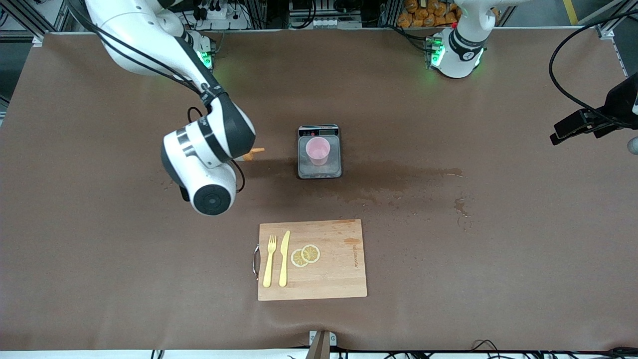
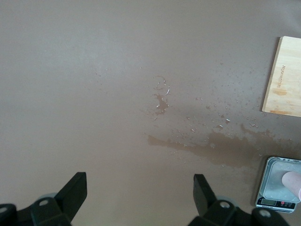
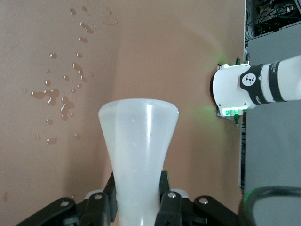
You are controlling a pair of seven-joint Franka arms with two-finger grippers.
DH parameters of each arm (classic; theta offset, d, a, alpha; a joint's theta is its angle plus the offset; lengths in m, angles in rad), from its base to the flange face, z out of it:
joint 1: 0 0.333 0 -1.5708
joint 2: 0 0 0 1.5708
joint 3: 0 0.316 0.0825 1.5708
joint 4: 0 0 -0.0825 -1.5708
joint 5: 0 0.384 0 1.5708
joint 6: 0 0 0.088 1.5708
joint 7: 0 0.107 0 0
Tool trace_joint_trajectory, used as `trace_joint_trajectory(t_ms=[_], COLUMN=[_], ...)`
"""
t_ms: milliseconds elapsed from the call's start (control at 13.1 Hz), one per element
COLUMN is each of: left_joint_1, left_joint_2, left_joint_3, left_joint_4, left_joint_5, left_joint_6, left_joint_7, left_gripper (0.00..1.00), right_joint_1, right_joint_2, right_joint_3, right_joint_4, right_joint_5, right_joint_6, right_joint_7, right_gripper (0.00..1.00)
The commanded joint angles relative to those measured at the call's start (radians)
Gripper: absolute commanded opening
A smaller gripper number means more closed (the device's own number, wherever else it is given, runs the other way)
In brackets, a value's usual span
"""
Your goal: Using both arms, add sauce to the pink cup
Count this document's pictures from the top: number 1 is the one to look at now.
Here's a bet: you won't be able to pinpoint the pink plastic cup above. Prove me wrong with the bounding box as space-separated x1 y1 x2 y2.
305 137 331 167

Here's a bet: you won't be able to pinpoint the orange snack bags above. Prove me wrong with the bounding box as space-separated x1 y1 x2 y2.
397 0 462 28

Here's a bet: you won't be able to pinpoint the grey digital kitchen scale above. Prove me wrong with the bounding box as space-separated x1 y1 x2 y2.
298 125 343 179

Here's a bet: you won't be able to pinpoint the wooden cutting board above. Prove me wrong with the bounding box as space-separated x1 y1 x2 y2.
253 219 368 302

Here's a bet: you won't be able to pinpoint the yellow plastic knife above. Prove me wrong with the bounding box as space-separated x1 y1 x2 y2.
279 230 291 288

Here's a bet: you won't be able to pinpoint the yellow plastic fork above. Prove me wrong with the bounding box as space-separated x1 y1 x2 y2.
263 235 277 288

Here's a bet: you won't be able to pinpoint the white power strip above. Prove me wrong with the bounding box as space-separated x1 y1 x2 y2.
197 4 250 29

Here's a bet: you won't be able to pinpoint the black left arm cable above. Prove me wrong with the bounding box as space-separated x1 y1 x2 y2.
548 10 638 125

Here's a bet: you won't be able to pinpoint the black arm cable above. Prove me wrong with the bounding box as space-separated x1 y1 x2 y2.
548 10 638 125
67 0 245 193

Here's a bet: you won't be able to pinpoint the aluminium frame profile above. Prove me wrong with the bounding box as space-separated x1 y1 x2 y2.
596 0 638 75

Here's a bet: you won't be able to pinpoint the black floor cables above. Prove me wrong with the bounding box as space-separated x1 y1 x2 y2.
471 340 638 359

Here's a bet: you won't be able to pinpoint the metal table edge bracket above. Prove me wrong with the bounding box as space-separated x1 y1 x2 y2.
308 330 338 359

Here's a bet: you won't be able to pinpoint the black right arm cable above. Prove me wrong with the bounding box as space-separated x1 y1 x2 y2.
67 0 245 193

